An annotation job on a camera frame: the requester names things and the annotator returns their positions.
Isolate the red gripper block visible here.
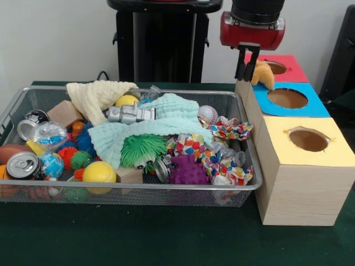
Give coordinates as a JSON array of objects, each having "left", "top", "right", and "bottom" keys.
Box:
[{"left": 220, "top": 12, "right": 286, "bottom": 81}]

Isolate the orange brown rubber toy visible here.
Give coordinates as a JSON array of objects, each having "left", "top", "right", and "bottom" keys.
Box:
[{"left": 250, "top": 59, "right": 276, "bottom": 90}]

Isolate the mint waffle cloth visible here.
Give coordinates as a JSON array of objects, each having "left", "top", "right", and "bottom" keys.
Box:
[{"left": 88, "top": 93, "right": 215, "bottom": 169}]

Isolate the silver toy camera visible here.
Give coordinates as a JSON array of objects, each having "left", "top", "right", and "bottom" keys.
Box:
[{"left": 106, "top": 101, "right": 157, "bottom": 124}]

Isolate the cream waffle cloth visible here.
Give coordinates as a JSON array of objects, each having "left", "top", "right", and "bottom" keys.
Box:
[{"left": 65, "top": 80, "right": 139, "bottom": 126}]

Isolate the shallow clear mesh bin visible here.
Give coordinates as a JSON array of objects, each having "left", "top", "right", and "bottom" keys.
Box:
[{"left": 0, "top": 85, "right": 263, "bottom": 207}]

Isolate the wooden box with three holes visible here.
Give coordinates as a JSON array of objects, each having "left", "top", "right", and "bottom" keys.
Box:
[{"left": 235, "top": 52, "right": 355, "bottom": 227}]

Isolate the white baseball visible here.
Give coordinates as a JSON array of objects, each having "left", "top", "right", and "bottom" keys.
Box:
[{"left": 199, "top": 105, "right": 220, "bottom": 126}]

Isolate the colourful confetti print packet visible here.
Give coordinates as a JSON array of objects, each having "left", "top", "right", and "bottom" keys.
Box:
[{"left": 166, "top": 116, "right": 253, "bottom": 187}]

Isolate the black upright panel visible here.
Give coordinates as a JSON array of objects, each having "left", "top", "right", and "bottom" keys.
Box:
[{"left": 318, "top": 4, "right": 355, "bottom": 103}]

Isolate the purple spiky ball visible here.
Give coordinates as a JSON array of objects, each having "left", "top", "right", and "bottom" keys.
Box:
[{"left": 168, "top": 154, "right": 211, "bottom": 185}]

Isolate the yellow ball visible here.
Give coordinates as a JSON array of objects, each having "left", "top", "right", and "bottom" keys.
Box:
[
  {"left": 82, "top": 161, "right": 117, "bottom": 183},
  {"left": 115, "top": 95, "right": 140, "bottom": 109}
]

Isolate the green spiky ball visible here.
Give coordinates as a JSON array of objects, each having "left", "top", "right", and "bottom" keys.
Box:
[{"left": 119, "top": 134, "right": 168, "bottom": 170}]

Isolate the dark green tablecloth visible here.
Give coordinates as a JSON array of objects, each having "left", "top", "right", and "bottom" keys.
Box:
[{"left": 0, "top": 80, "right": 355, "bottom": 266}]

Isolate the blue globe ball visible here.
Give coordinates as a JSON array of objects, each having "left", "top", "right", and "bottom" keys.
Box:
[{"left": 38, "top": 151, "right": 65, "bottom": 178}]

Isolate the silver drink can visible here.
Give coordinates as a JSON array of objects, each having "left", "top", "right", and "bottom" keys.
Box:
[
  {"left": 17, "top": 110, "right": 51, "bottom": 142},
  {"left": 6, "top": 151, "right": 48, "bottom": 181}
]

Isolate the black pedestal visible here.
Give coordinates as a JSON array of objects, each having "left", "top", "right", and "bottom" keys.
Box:
[{"left": 106, "top": 0, "right": 224, "bottom": 83}]

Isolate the black cable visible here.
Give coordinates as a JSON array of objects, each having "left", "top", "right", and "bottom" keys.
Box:
[{"left": 96, "top": 70, "right": 120, "bottom": 82}]

